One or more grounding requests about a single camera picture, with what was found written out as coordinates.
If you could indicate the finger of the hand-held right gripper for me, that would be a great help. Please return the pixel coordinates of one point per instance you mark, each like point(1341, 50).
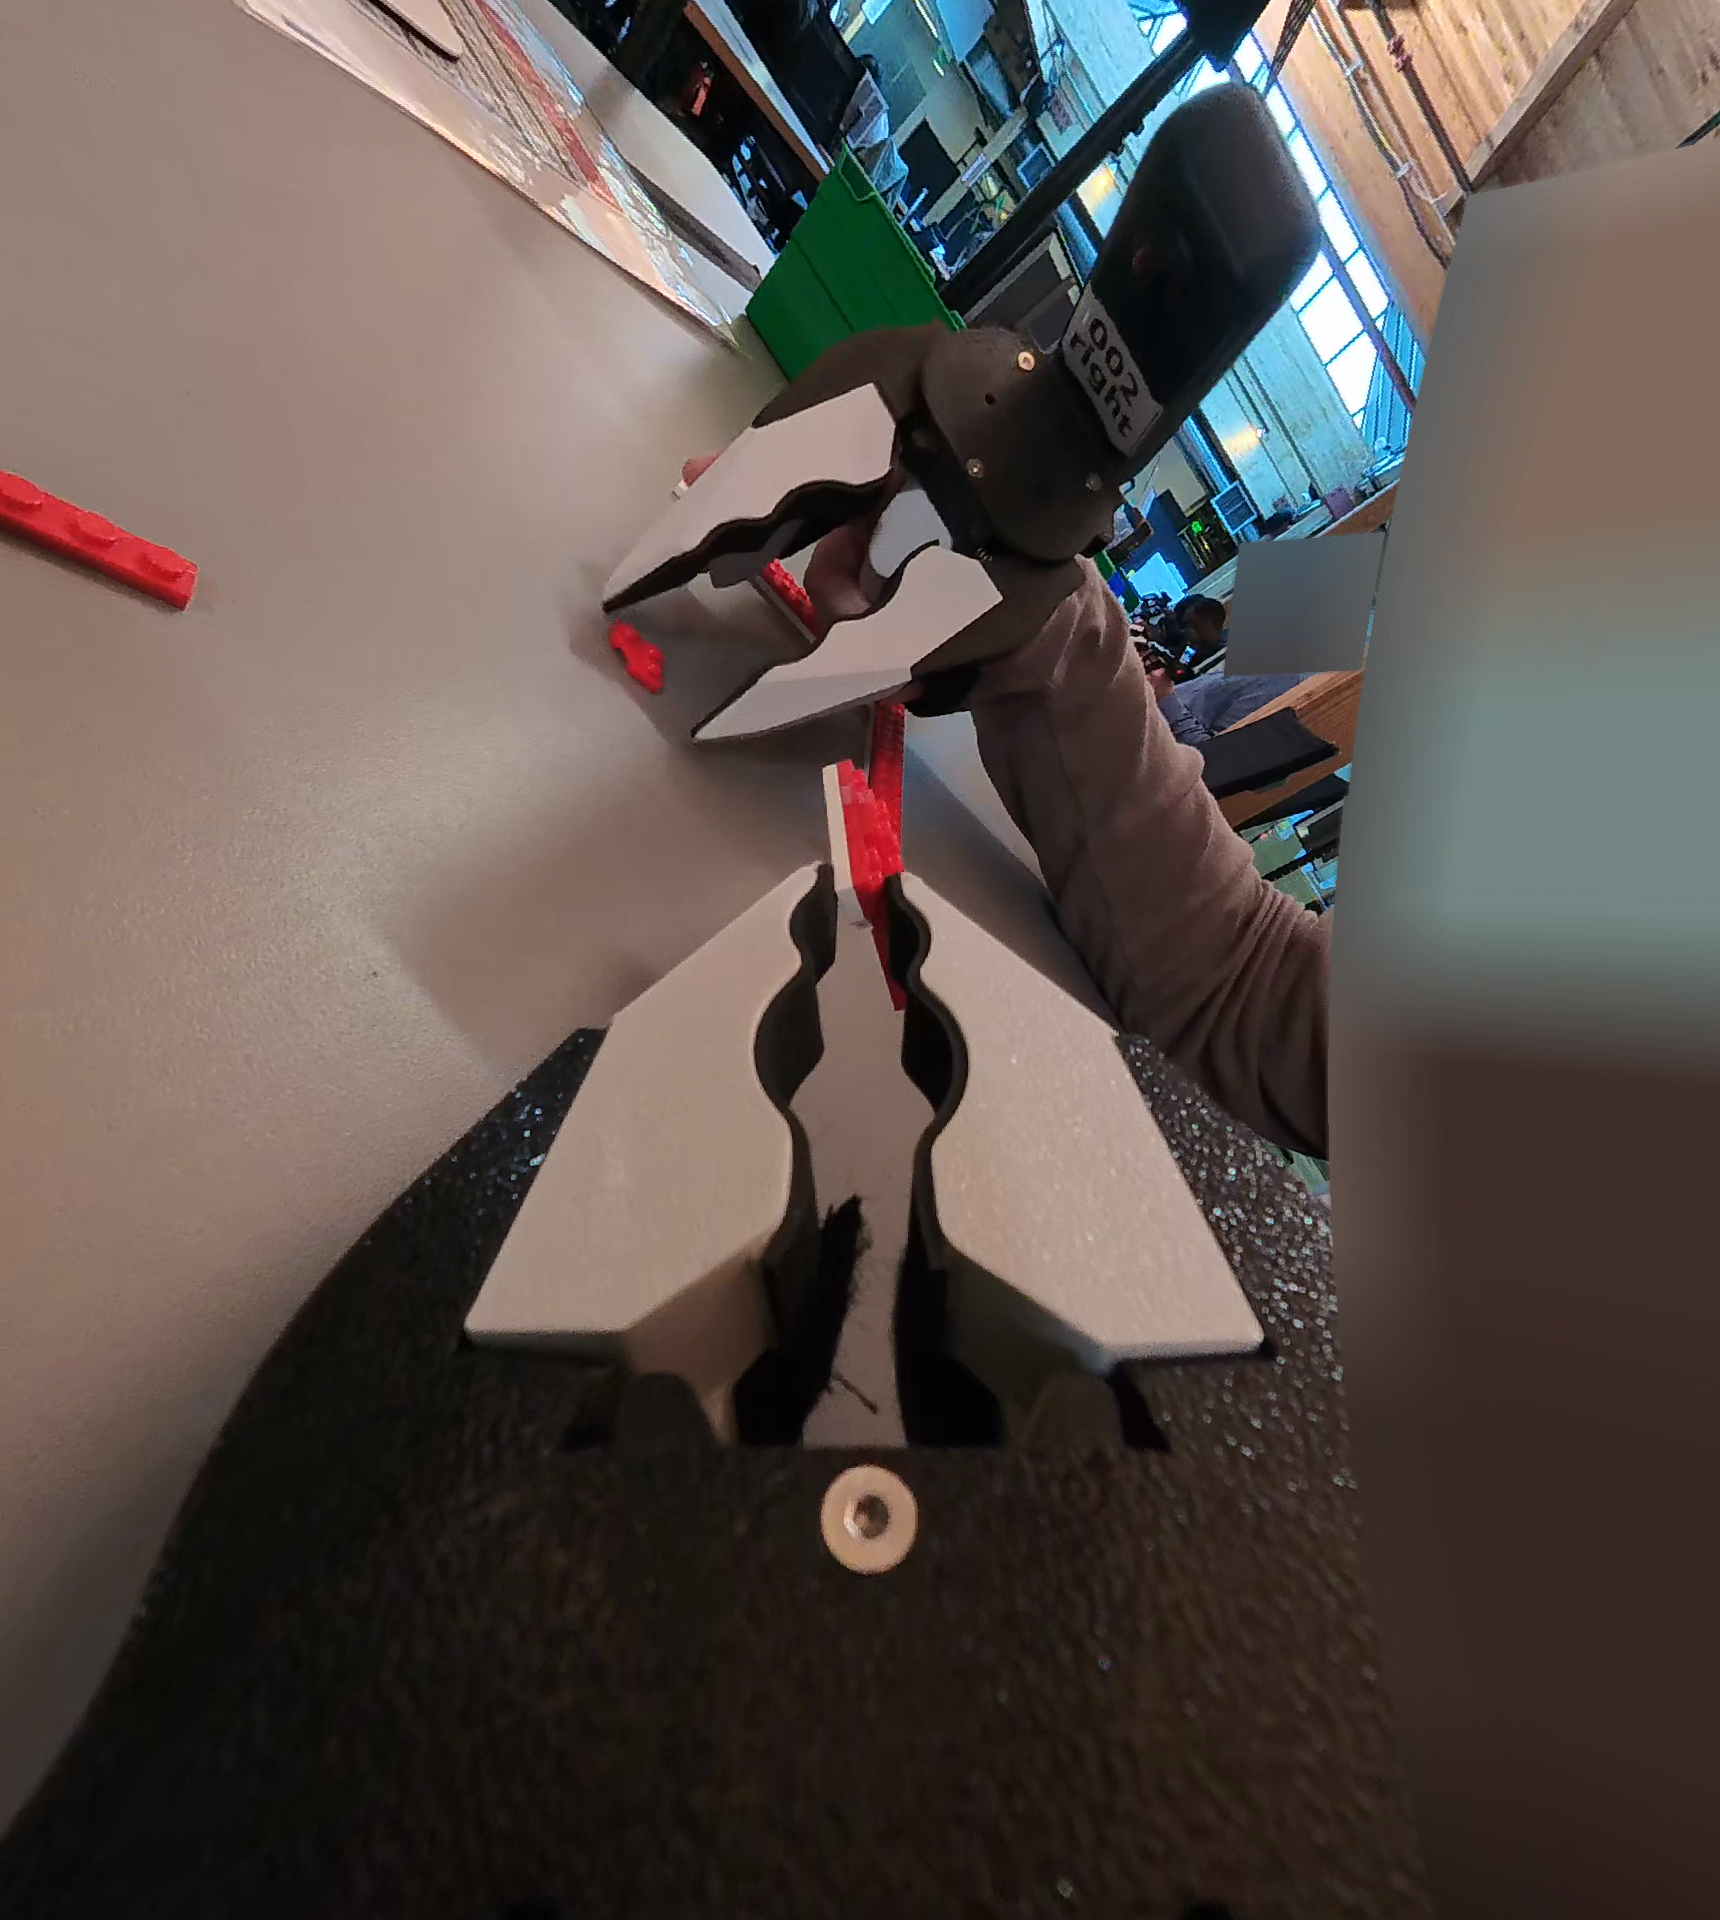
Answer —
point(890, 644)
point(771, 480)

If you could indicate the red corner lego plate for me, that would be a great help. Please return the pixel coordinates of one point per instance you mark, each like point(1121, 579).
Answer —
point(634, 656)

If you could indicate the long red lego plate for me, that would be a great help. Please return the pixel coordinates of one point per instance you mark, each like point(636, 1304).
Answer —
point(50, 519)

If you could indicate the person's right hand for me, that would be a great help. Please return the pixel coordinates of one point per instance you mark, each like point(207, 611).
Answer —
point(838, 579)

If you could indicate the red and white lego assembly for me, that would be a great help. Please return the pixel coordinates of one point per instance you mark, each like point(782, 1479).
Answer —
point(868, 854)

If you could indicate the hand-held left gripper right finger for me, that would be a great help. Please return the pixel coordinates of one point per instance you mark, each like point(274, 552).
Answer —
point(1084, 1184)

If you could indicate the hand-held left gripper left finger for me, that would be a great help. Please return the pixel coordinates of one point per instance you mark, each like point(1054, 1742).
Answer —
point(634, 1184)

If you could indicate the green plastic bin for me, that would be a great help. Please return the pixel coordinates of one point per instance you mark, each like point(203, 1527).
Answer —
point(830, 285)

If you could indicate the person's right forearm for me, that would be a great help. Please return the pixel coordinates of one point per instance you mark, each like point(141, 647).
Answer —
point(1145, 840)

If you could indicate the white paper sheet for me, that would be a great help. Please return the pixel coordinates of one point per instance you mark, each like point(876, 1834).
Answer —
point(574, 165)

